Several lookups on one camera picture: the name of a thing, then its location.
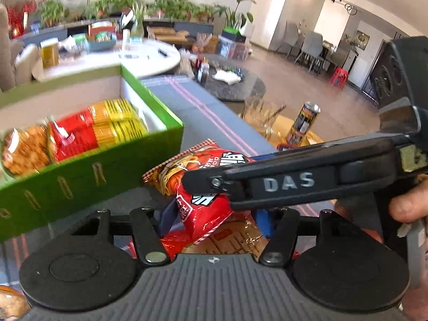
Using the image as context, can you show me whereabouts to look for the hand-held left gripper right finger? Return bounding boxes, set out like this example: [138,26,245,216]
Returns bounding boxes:
[254,207,353,269]

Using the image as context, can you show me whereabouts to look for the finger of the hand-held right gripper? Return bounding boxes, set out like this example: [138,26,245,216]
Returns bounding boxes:
[181,133,407,212]

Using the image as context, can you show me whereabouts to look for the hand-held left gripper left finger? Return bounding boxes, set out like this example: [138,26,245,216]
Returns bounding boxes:
[72,204,178,267]

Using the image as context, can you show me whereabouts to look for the red noodle print snack packet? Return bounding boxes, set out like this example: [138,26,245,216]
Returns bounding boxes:
[142,139,268,246]

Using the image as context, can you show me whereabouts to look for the green cardboard box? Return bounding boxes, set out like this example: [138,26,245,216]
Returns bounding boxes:
[0,64,184,243]

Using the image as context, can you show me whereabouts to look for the person's right hand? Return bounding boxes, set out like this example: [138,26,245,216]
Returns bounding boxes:
[389,183,428,224]

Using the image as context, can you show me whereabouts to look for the red grid print snack packet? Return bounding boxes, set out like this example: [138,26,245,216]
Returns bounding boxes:
[127,219,271,263]

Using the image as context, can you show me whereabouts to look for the yellow tray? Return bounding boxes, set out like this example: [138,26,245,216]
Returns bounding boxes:
[267,115,326,148]

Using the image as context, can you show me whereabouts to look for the black yellow drink can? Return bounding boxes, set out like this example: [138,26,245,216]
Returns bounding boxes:
[286,102,322,146]

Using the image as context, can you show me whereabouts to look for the glass mug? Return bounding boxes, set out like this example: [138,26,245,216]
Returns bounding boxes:
[241,98,289,148]

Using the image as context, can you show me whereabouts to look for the red plastic stool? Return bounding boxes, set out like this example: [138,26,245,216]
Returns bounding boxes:
[329,67,349,89]

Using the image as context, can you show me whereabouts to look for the grey dining chair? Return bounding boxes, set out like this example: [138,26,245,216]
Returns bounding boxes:
[295,32,324,71]
[277,22,302,55]

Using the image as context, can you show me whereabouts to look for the dark marble round table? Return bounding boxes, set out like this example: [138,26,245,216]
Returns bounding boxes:
[192,58,267,102]

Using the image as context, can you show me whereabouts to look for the red yellow snack packet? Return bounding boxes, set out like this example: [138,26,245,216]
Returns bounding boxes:
[50,98,141,131]
[48,118,150,163]

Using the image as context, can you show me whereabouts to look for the blue-grey striped cushion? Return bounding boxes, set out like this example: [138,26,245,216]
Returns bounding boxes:
[114,74,281,215]

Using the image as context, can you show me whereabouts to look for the white crumpled tissue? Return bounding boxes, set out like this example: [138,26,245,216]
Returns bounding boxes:
[212,68,242,85]

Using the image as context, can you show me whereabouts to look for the spice jar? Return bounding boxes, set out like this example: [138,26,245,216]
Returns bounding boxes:
[197,62,210,84]

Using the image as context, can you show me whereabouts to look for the clear storage boxes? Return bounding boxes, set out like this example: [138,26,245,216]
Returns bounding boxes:
[219,37,251,61]

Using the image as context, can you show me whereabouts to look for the clear plastic bag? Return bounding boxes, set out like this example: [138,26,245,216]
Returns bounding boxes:
[179,48,198,78]

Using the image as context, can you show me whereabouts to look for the green black box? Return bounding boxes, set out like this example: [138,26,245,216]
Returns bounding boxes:
[221,27,248,43]

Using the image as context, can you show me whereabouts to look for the orange cracker snack packet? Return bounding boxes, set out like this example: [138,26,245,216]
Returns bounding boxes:
[2,125,51,178]

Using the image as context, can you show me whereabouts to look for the orange fruit bag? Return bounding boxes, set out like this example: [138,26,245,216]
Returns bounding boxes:
[194,33,219,54]

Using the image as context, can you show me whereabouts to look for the white round table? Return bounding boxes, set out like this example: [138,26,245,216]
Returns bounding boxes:
[32,38,183,82]

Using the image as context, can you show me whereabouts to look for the tall large-leaf plant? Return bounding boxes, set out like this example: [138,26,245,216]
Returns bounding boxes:
[218,0,257,33]

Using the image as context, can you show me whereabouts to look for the grey television cabinet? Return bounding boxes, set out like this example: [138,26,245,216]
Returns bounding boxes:
[20,18,215,46]

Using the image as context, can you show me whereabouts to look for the open cardboard box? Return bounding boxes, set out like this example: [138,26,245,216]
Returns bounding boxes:
[147,26,190,44]

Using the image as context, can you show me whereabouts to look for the teal plastic basket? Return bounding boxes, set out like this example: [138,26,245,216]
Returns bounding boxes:
[87,32,117,53]

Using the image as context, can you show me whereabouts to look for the spider plant in glass vase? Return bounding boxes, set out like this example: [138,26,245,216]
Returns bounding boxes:
[131,2,147,38]

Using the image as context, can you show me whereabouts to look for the yellow canister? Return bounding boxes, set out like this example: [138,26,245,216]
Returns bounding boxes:
[39,37,60,69]

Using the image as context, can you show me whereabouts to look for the orange-red basket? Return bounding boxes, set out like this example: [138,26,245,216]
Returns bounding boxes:
[89,21,114,37]

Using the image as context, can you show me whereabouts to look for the row of potted plants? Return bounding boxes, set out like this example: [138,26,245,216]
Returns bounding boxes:
[33,0,231,28]

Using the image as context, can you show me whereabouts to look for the beige sofa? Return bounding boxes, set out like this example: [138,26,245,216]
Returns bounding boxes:
[0,3,44,91]

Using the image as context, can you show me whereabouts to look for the red berry decoration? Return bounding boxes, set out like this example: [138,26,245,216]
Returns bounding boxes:
[6,2,41,38]

